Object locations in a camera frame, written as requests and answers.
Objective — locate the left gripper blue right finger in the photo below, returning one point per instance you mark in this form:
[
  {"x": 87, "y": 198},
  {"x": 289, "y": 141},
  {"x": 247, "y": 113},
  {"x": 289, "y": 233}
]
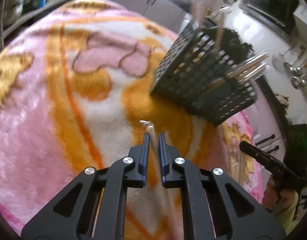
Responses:
[{"x": 163, "y": 157}]

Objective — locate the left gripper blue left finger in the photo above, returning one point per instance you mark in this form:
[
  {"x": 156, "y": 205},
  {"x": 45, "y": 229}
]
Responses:
[{"x": 143, "y": 158}]

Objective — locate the wooden chopsticks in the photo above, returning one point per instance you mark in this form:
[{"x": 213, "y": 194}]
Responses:
[{"x": 163, "y": 197}]

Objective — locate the yellow-green right sleeve forearm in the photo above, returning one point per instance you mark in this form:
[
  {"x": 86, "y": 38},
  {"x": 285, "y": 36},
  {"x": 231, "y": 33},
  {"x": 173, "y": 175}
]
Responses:
[{"x": 286, "y": 217}]

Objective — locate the right hand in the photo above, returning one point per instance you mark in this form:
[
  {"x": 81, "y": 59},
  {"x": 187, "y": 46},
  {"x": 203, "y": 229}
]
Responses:
[{"x": 279, "y": 200}]

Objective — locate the wrapped chopsticks at blanket edge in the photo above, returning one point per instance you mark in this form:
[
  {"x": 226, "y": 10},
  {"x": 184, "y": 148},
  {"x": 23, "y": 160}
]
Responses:
[{"x": 242, "y": 165}]

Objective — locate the dark green perforated utensil basket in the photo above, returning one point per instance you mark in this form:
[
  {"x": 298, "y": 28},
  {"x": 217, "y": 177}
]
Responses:
[{"x": 191, "y": 76}]

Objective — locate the pink cartoon fleece blanket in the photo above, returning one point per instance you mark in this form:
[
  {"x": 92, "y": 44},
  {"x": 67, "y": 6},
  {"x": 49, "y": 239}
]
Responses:
[{"x": 73, "y": 88}]

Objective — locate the hanging strainer ladle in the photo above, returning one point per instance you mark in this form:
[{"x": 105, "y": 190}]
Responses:
[{"x": 288, "y": 59}]

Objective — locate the wrapped chopsticks in basket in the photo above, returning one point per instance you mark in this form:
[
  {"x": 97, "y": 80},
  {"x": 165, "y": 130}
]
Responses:
[
  {"x": 242, "y": 73},
  {"x": 198, "y": 10}
]

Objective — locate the black range hood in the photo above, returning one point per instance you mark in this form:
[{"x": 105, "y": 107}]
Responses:
[{"x": 276, "y": 14}]

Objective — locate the steel pot on shelf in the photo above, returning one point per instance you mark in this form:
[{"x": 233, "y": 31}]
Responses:
[{"x": 12, "y": 11}]

